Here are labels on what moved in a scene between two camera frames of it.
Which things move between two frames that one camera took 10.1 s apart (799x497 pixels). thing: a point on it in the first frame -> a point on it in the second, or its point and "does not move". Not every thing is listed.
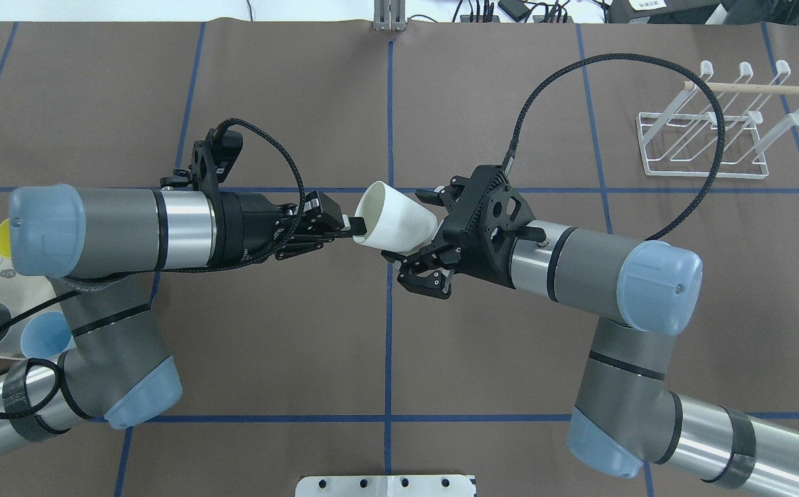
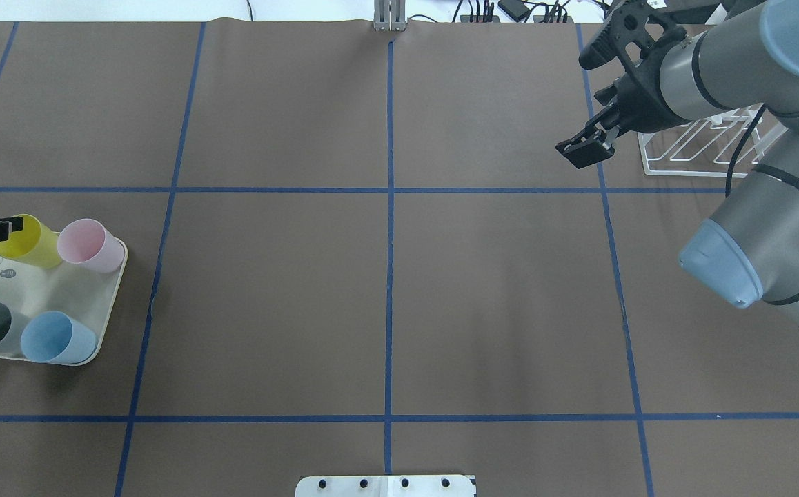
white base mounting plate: x=385 y=486 does not move
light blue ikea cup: x=45 y=334 does not move
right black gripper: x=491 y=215 -> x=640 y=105
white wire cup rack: x=757 y=112 does not move
